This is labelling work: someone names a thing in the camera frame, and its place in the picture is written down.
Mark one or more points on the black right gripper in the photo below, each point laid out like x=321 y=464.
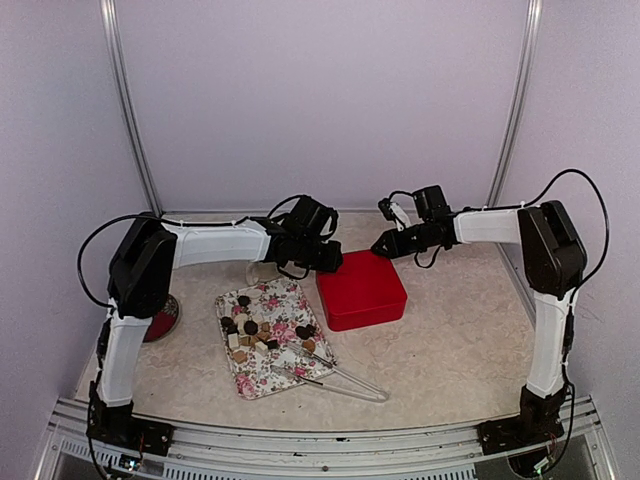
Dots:
x=395 y=250

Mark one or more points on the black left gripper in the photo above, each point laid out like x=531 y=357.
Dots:
x=331 y=264

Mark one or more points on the metal tongs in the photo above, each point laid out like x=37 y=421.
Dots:
x=367 y=391

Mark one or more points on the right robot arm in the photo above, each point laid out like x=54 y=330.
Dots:
x=554 y=261

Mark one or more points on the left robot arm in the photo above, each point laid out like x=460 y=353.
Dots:
x=139 y=281

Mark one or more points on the dark round fluted chocolate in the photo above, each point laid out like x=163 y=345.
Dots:
x=244 y=301

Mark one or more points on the white ribbed ceramic mug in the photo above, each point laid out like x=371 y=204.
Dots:
x=260 y=272

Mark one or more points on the floral rectangular tray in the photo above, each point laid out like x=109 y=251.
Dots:
x=256 y=336

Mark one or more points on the red floral vase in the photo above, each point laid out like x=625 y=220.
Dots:
x=164 y=321

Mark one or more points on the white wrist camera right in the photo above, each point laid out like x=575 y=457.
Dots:
x=392 y=211

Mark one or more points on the aluminium front rail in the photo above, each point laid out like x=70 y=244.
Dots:
x=200 y=451

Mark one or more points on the right aluminium frame post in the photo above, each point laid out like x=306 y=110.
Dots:
x=518 y=101

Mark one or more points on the aluminium frame post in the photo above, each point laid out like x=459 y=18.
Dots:
x=518 y=101
x=108 y=11

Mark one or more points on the left aluminium frame post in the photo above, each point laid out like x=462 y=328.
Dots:
x=108 y=11

